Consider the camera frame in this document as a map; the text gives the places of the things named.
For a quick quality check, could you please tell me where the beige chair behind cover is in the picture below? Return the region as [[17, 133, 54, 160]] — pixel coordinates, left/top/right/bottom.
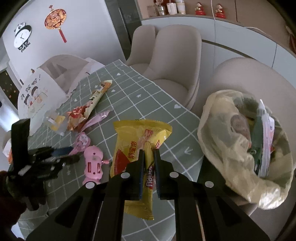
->
[[39, 54, 95, 94]]

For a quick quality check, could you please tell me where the red snack wrapper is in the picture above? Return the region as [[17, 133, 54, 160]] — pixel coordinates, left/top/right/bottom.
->
[[67, 105, 87, 131]]

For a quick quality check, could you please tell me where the panda wall clock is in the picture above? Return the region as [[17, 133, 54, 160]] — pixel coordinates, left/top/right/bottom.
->
[[14, 22, 32, 52]]

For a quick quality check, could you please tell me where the white charging cable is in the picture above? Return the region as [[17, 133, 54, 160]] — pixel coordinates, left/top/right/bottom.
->
[[210, 0, 273, 38]]

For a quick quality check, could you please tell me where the yellow snack wrapper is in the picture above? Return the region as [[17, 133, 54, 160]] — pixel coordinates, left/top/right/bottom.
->
[[110, 120, 173, 220]]

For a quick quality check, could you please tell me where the red doll figurine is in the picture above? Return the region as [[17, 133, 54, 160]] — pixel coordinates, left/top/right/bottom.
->
[[195, 2, 206, 16], [215, 4, 226, 19]]

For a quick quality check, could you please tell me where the white yellow paper box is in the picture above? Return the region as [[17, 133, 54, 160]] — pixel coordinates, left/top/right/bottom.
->
[[44, 110, 67, 137]]

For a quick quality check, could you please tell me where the pink caterpillar toy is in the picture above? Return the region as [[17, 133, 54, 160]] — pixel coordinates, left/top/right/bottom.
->
[[83, 146, 109, 185]]

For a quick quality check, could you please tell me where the beige chair middle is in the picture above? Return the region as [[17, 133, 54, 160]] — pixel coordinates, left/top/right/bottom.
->
[[130, 25, 202, 109]]

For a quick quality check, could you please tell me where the red doll figurine right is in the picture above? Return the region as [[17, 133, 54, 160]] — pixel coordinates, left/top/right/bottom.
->
[[215, 4, 226, 19]]

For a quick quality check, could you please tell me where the green checkered tablecloth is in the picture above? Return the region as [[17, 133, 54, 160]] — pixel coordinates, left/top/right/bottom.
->
[[18, 60, 203, 240]]

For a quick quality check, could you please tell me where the red chinese knot ornament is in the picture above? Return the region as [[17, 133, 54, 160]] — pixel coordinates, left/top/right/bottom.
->
[[44, 5, 67, 43]]

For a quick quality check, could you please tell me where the red doll figurine left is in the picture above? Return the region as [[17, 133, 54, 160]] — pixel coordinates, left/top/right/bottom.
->
[[195, 2, 206, 16]]

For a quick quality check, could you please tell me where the orange tissue box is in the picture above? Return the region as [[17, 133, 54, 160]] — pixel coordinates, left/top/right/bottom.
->
[[3, 139, 13, 164]]

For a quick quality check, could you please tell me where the beige chair near bin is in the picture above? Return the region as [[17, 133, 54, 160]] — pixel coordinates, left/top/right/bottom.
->
[[191, 57, 296, 216]]

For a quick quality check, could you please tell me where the beige chair far left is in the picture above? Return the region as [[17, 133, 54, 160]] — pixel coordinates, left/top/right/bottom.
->
[[126, 25, 156, 66]]

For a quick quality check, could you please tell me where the green white milk carton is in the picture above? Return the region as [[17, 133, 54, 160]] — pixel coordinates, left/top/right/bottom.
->
[[248, 99, 275, 178]]

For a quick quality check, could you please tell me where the white cup pair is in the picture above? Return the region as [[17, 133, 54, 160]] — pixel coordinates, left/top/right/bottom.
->
[[166, 0, 186, 15]]

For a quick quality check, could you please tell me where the long beige snack stick wrapper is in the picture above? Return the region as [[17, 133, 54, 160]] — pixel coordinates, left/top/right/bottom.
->
[[83, 80, 113, 119]]

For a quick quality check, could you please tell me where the pink candy wrapper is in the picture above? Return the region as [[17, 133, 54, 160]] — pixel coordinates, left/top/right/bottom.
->
[[69, 110, 111, 156]]

